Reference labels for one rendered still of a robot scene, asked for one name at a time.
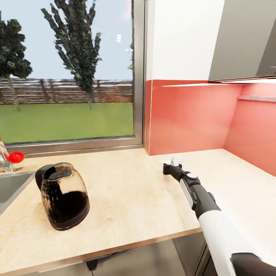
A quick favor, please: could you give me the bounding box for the paper coffee filter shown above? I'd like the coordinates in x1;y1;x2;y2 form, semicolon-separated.
159;159;172;166

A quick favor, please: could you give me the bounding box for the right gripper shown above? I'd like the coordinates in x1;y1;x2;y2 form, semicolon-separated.
163;164;182;178

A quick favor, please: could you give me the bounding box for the electric kettle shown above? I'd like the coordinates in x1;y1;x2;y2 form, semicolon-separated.
35;162;90;231

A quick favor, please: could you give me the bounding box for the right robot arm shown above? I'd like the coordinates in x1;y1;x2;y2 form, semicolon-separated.
163;156;276;276

